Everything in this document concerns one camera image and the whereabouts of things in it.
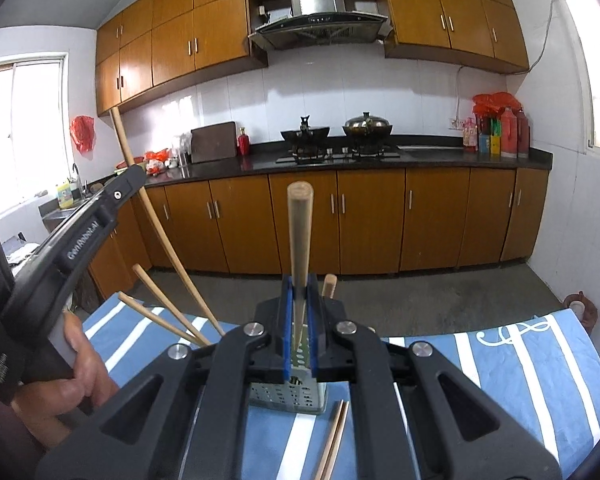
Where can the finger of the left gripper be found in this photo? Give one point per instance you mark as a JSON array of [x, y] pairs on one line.
[[85, 230]]

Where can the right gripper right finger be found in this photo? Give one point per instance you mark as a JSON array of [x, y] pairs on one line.
[[415, 414]]

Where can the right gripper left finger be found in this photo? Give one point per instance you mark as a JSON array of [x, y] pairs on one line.
[[184, 415]]

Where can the wooden chopstick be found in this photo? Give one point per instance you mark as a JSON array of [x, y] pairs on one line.
[[155, 318], [329, 286], [300, 197], [336, 441], [167, 303], [322, 462], [158, 228]]

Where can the person's left hand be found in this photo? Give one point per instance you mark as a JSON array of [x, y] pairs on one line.
[[39, 404]]

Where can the yellow dish soap bottle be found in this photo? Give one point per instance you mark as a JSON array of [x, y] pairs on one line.
[[64, 196]]

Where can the green perforated utensil holder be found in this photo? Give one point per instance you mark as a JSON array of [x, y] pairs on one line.
[[301, 393]]

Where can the red plastic bag on counter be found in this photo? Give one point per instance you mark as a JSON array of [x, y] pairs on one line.
[[157, 162]]

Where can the left window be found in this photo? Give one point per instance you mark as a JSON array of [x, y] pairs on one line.
[[34, 154]]

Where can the dark wooden cutting board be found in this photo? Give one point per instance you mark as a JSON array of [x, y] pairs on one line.
[[214, 142]]

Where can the red bottle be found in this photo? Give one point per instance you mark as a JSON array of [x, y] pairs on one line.
[[243, 142]]

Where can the wooden lower cabinets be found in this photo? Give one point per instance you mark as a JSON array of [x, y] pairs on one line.
[[372, 221]]

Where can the wooden cabinets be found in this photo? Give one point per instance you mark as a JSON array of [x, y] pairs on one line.
[[372, 221], [154, 47]]

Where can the brown clay jar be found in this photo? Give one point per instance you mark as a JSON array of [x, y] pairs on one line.
[[584, 309]]

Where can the gas stove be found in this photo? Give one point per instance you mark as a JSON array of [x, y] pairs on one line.
[[343, 155]]

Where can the black wok with ladle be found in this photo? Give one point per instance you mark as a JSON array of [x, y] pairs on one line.
[[306, 141]]

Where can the black countertop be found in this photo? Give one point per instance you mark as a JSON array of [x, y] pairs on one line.
[[183, 193]]

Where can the black lidded wok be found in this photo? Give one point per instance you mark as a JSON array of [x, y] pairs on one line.
[[367, 131]]

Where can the pink packaged item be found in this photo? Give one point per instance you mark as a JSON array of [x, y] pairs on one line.
[[470, 135]]

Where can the colourful boxes on counter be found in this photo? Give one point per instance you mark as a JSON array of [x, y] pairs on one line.
[[489, 135]]

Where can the dark red thermos flask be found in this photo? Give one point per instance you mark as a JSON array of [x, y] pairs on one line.
[[523, 134]]

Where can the red bag over thermoses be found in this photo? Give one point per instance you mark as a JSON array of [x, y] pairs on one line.
[[494, 104]]

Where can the steel range hood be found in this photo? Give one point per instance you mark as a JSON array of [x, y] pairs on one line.
[[287, 24]]

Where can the wooden upper cabinets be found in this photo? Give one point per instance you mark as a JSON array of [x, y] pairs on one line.
[[154, 47]]

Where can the red plastic bag on wall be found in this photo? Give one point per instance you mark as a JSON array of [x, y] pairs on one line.
[[82, 132]]

